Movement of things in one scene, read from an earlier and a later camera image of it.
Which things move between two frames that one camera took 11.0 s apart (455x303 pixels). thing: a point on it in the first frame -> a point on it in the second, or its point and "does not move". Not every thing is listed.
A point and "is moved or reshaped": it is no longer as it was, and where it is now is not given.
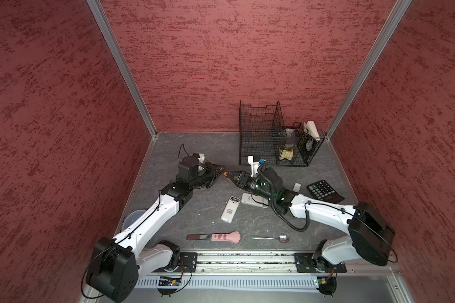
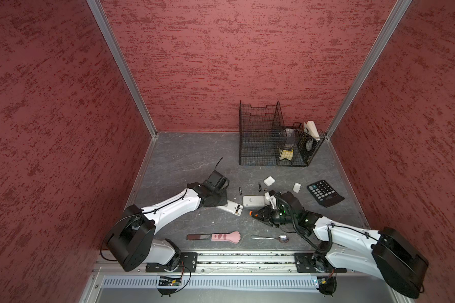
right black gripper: x=244 y=177 -> x=266 y=214
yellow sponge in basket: x=286 y=154 does not move
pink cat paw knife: x=234 y=237 does not move
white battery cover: x=296 y=187 does not move
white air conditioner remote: x=230 y=208 is moved or reshaped
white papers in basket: x=312 y=129 does not move
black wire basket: x=262 y=133 does not move
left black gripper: x=210 y=166 -> x=223 y=201
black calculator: x=322 y=190 does not move
